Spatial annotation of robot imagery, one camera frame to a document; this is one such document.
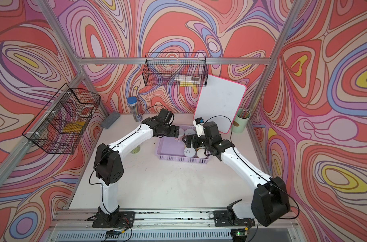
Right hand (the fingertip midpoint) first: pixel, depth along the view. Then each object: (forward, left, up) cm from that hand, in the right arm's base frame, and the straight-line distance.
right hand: (191, 140), depth 82 cm
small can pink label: (0, +1, -12) cm, 12 cm away
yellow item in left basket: (+1, +57, +14) cm, 58 cm away
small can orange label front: (+16, 0, -12) cm, 20 cm away
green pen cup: (+21, -35, -5) cm, 41 cm away
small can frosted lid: (-1, -6, -12) cm, 13 cm away
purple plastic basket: (+4, +13, -15) cm, 21 cm away
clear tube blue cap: (+32, +39, 0) cm, 50 cm away
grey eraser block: (+33, +61, -15) cm, 71 cm away
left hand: (+10, +10, -3) cm, 14 cm away
